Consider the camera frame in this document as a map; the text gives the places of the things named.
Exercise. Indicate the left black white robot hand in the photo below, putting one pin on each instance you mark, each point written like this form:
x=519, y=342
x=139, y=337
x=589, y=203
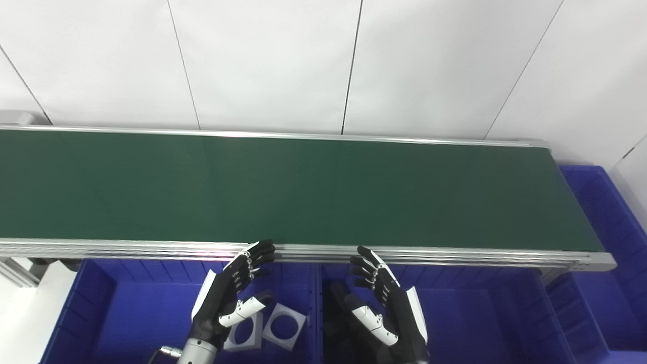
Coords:
x=222, y=293

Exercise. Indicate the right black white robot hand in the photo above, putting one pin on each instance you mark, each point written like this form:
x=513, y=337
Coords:
x=399, y=318

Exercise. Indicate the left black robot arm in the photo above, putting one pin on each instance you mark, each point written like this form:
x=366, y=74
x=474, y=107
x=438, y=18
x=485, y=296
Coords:
x=197, y=354

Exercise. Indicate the blue bin with black parts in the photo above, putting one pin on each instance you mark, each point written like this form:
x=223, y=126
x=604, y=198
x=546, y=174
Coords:
x=480, y=323

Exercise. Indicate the green conveyor belt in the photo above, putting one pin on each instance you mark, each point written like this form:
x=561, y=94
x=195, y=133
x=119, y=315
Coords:
x=303, y=192
x=455, y=255

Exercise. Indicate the blue bin with white parts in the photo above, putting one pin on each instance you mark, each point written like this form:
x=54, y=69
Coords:
x=126, y=313

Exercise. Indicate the aluminium conveyor leg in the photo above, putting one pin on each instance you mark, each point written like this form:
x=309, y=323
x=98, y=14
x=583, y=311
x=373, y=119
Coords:
x=17, y=273
x=551, y=275

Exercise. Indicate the black conveyor drive motor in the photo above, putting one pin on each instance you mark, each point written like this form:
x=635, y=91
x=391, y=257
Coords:
x=55, y=264

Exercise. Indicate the empty blue bin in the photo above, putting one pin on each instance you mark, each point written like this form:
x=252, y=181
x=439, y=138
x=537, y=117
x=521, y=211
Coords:
x=601, y=212

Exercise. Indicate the grey conveyor end housing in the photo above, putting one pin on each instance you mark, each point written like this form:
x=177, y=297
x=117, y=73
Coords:
x=17, y=119

